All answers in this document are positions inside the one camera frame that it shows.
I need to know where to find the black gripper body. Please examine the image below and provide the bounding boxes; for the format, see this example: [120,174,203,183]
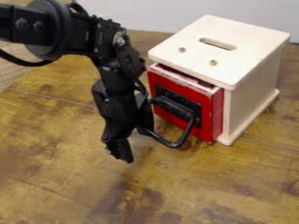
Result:
[89,78,155,157]

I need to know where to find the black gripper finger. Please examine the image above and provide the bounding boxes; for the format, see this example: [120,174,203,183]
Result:
[136,101,155,132]
[108,139,135,164]

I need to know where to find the black metal drawer handle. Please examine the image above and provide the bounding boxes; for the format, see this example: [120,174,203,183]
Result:
[137,96,196,148]

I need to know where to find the red drawer front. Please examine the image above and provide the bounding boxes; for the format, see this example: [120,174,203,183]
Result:
[147,63,224,143]

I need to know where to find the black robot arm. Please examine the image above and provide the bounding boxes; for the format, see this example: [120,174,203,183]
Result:
[0,0,153,163]

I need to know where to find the white wooden box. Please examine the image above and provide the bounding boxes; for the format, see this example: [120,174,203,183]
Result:
[148,15,289,145]

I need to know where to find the black cable loop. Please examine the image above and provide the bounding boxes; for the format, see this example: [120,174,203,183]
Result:
[133,79,149,95]

